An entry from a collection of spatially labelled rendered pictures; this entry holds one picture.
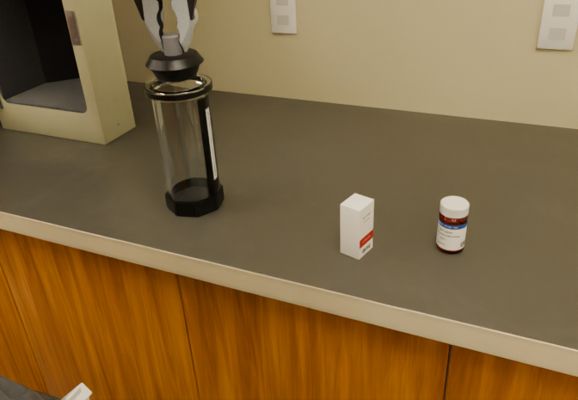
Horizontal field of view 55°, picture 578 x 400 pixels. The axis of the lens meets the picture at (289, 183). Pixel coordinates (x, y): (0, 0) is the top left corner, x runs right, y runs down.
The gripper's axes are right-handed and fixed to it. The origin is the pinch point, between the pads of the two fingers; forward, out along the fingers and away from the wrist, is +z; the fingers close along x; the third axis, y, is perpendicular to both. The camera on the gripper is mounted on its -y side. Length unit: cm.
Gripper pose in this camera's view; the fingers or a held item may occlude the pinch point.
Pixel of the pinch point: (172, 45)
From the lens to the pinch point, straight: 90.5
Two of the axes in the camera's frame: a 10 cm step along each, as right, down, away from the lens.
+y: 1.7, -4.8, 8.6
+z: 0.5, 8.8, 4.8
